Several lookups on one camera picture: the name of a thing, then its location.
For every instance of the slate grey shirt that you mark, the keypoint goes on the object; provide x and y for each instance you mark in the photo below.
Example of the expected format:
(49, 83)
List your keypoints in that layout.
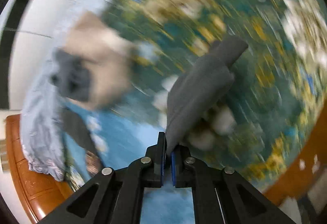
(71, 78)

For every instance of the blue floral bed blanket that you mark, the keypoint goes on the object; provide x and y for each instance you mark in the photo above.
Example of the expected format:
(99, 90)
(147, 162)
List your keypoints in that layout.
(278, 91)

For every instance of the light blue floral duvet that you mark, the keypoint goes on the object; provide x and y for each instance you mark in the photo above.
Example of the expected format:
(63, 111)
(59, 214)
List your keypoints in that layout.
(41, 131)

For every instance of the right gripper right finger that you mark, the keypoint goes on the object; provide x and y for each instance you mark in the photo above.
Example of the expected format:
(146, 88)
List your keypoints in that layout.
(221, 196)

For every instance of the white wardrobe with black stripe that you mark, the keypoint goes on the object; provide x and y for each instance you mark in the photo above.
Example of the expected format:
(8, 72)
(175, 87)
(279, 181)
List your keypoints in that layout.
(27, 28)

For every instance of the beige fleece garment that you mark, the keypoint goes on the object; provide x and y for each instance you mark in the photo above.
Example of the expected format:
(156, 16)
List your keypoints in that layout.
(107, 57)

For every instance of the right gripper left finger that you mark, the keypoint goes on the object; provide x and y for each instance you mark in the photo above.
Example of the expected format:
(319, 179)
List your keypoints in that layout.
(114, 196)

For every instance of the wooden bed frame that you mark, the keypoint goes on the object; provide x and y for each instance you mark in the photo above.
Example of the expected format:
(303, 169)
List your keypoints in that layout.
(39, 194)

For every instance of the dark grey sweatpants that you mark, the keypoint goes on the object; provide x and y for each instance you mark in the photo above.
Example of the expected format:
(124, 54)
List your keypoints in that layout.
(200, 87)

